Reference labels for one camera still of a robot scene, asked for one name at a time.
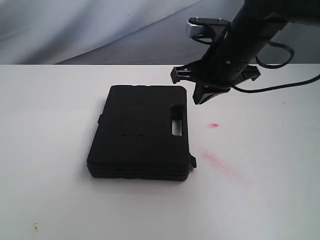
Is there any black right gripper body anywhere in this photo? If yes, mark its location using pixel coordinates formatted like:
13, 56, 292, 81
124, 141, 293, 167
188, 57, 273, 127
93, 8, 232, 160
170, 39, 261, 88

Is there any black plastic tool case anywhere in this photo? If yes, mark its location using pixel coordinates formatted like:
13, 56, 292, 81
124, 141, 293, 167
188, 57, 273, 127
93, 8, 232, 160
86, 85, 197, 181

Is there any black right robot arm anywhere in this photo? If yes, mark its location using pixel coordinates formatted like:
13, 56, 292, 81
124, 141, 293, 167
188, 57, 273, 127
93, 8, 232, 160
170, 0, 320, 105

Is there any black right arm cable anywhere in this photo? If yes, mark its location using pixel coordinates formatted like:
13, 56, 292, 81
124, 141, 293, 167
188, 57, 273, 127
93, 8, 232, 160
192, 24, 320, 94

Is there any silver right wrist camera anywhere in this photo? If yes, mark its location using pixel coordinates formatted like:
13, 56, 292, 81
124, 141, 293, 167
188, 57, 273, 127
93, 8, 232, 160
185, 17, 230, 38

